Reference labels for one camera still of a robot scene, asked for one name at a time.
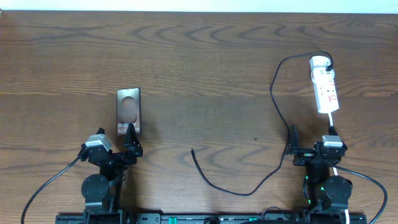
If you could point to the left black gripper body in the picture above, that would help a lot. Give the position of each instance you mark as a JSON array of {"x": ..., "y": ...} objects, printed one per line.
[{"x": 122, "y": 162}]

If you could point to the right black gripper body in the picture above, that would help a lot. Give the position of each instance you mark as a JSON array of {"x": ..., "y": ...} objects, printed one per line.
[{"x": 304, "y": 157}]

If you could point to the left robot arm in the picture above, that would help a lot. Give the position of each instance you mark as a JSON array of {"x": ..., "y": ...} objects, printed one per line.
[{"x": 102, "y": 191}]

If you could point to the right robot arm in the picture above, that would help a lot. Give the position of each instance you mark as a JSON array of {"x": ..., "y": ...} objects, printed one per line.
[{"x": 327, "y": 193}]

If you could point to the white power strip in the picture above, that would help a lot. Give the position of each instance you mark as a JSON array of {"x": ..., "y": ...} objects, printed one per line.
[{"x": 325, "y": 90}]

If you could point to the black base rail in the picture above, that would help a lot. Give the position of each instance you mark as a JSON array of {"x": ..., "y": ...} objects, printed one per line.
[{"x": 156, "y": 218}]

